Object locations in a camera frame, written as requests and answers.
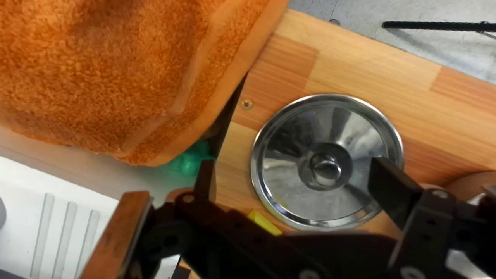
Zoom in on silver steel pot lid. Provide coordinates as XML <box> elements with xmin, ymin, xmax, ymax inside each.
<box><xmin>250</xmin><ymin>92</ymin><xmax>406</xmax><ymax>233</ymax></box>

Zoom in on small yellow cube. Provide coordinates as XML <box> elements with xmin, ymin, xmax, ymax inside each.
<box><xmin>247</xmin><ymin>208</ymin><xmax>285</xmax><ymax>239</ymax></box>

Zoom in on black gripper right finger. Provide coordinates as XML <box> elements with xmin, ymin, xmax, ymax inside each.
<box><xmin>368</xmin><ymin>155</ymin><xmax>426</xmax><ymax>230</ymax></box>

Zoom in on white ribbed panel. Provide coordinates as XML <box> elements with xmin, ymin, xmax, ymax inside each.
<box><xmin>0</xmin><ymin>123</ymin><xmax>180</xmax><ymax>279</ymax></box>

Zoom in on small green soft object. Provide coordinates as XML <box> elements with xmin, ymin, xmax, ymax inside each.
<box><xmin>158</xmin><ymin>140</ymin><xmax>216</xmax><ymax>182</ymax></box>

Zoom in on thin black rod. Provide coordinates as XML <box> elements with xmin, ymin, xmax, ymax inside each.
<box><xmin>380</xmin><ymin>19</ymin><xmax>496</xmax><ymax>34</ymax></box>

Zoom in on wooden cutting board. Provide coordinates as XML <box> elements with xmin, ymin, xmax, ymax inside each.
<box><xmin>211</xmin><ymin>6</ymin><xmax>496</xmax><ymax>245</ymax></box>

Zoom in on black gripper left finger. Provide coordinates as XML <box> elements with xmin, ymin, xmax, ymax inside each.
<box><xmin>78</xmin><ymin>191</ymin><xmax>155</xmax><ymax>279</ymax></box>

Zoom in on orange towel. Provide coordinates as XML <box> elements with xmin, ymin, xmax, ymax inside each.
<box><xmin>0</xmin><ymin>0</ymin><xmax>292</xmax><ymax>168</ymax></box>

